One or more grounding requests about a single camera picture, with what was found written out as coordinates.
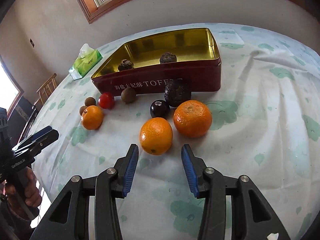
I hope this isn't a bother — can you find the small brown longan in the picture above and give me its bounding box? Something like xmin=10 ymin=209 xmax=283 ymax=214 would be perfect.
xmin=79 ymin=105 xmax=87 ymax=116

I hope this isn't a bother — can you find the small orange mandarin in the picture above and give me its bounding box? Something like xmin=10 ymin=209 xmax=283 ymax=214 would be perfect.
xmin=81 ymin=106 xmax=104 ymax=130

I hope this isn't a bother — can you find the red cherry tomato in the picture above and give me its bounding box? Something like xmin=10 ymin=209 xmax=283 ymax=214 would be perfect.
xmin=98 ymin=92 xmax=115 ymax=109

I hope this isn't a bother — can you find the large orange tangerine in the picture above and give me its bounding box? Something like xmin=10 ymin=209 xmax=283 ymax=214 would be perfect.
xmin=173 ymin=100 xmax=213 ymax=138

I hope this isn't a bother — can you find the dark brown chestnut fruit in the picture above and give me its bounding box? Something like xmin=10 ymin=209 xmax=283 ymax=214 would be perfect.
xmin=118 ymin=60 xmax=134 ymax=71

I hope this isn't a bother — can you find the medium orange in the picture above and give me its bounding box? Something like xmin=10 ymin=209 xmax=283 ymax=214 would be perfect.
xmin=139 ymin=118 xmax=173 ymax=155

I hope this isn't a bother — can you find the dark purple plum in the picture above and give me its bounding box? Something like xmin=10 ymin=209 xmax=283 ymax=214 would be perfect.
xmin=150 ymin=100 xmax=170 ymax=119

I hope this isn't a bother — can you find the dark wrinkled passion fruit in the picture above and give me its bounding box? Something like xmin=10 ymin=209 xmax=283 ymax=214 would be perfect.
xmin=164 ymin=79 xmax=191 ymax=107

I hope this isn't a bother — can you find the dark brown water chestnut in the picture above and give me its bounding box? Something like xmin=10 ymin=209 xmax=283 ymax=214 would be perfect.
xmin=159 ymin=52 xmax=177 ymax=64

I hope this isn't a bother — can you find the person's left hand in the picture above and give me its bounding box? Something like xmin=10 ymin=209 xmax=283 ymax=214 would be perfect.
xmin=5 ymin=167 xmax=42 ymax=220

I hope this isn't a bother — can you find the wooden chair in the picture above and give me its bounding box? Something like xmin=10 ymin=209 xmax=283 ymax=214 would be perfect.
xmin=34 ymin=73 xmax=57 ymax=106

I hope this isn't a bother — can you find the cloud pattern tablecloth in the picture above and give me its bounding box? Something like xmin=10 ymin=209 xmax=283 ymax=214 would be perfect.
xmin=31 ymin=23 xmax=319 ymax=239

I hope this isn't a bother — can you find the green tissue pack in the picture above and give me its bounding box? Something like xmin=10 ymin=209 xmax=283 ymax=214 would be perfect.
xmin=69 ymin=43 xmax=103 ymax=80

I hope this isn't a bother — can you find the red gold toffee tin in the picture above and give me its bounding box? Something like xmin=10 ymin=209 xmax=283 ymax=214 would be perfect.
xmin=91 ymin=27 xmax=221 ymax=96

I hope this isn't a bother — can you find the wall switch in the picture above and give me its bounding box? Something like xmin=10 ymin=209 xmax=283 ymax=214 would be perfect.
xmin=30 ymin=39 xmax=35 ymax=48

